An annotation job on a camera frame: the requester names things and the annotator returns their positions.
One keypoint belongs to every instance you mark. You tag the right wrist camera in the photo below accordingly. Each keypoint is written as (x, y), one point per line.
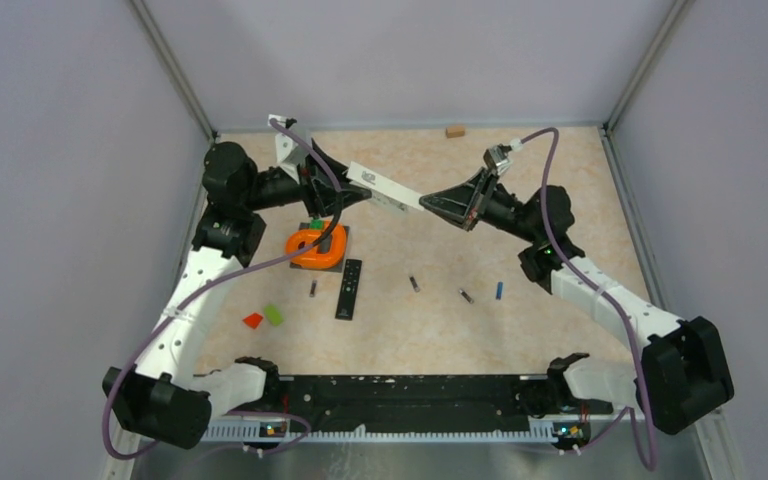
(497, 157)

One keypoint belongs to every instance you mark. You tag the red toy block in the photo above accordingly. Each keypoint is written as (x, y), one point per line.
(253, 320)

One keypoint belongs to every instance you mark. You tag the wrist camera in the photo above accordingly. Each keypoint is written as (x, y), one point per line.
(497, 157)
(289, 154)

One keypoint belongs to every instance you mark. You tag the right dark battery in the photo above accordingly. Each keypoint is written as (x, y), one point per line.
(466, 296)

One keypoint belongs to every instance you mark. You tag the orange tape dispenser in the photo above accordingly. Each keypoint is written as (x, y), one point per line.
(326, 256)

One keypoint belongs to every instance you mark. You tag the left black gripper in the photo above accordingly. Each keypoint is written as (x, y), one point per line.
(319, 195)

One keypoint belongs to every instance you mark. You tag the small wooden block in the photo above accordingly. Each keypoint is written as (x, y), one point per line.
(455, 131)

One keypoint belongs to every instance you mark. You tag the white remote control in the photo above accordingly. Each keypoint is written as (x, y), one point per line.
(385, 192)

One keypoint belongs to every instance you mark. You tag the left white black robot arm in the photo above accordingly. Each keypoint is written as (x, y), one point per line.
(158, 394)

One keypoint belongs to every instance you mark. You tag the green toy block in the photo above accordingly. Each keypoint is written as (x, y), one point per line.
(273, 315)

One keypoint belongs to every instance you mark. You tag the black remote control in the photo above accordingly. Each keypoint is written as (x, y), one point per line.
(348, 290)

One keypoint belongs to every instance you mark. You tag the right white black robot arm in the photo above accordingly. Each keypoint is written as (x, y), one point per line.
(679, 371)

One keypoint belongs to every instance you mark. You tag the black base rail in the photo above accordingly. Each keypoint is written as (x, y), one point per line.
(421, 403)

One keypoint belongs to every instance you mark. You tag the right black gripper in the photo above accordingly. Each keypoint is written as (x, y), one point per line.
(462, 205)

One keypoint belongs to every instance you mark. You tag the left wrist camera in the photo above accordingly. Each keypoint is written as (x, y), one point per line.
(289, 154)

